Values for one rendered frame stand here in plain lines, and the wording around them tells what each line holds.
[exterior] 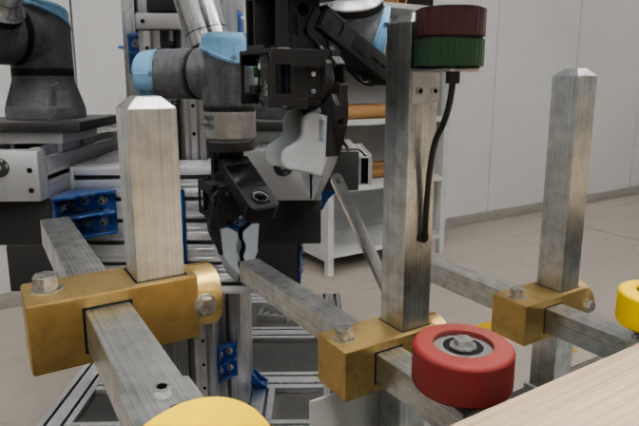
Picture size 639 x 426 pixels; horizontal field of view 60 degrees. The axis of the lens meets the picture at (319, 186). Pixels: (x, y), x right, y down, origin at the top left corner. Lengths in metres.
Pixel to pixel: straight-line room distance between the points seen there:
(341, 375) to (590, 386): 0.21
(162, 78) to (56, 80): 0.42
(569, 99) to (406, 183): 0.26
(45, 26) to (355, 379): 0.92
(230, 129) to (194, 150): 0.45
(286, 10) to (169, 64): 0.34
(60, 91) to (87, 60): 1.86
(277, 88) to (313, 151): 0.07
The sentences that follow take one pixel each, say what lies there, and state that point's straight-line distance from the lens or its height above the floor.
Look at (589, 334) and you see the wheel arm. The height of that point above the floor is 0.84.
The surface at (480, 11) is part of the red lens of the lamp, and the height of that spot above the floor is 1.17.
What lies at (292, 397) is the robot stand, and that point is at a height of 0.21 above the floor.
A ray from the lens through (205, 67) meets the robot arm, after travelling 0.80.
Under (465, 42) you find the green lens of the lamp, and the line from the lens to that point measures 0.48.
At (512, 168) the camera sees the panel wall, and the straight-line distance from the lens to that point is 4.83.
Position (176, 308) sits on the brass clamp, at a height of 0.95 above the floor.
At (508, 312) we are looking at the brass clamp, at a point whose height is 0.84.
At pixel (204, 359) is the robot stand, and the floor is 0.47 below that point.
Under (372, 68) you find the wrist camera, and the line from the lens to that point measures 0.59.
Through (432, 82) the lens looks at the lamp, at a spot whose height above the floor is 1.11.
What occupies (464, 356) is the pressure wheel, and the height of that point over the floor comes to 0.91.
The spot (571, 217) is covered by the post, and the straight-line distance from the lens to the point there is 0.73.
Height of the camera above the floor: 1.11
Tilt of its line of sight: 11 degrees down
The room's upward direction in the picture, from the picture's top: straight up
